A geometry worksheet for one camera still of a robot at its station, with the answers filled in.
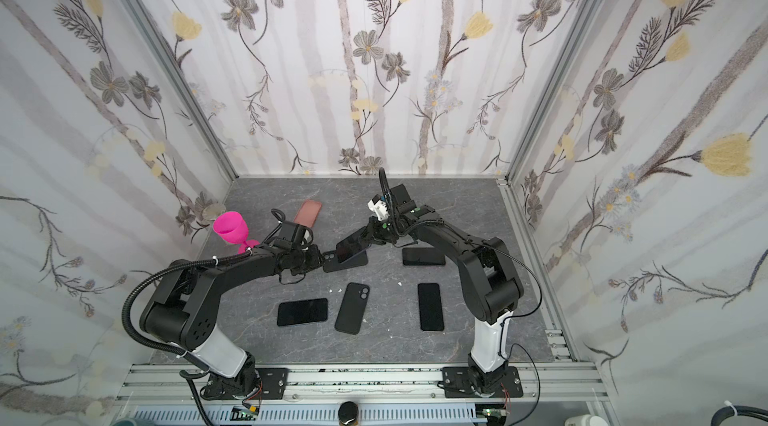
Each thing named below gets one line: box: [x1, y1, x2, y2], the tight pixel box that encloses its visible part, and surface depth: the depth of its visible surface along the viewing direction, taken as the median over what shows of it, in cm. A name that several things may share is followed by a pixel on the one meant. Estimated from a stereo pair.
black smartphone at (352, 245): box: [336, 226, 369, 263], surface depth 91 cm
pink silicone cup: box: [213, 211, 260, 254], surface depth 90 cm
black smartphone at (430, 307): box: [418, 283, 445, 331], surface depth 89 cm
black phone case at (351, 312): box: [334, 282, 370, 335], surface depth 88 cm
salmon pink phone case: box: [294, 199, 322, 228], surface depth 113 cm
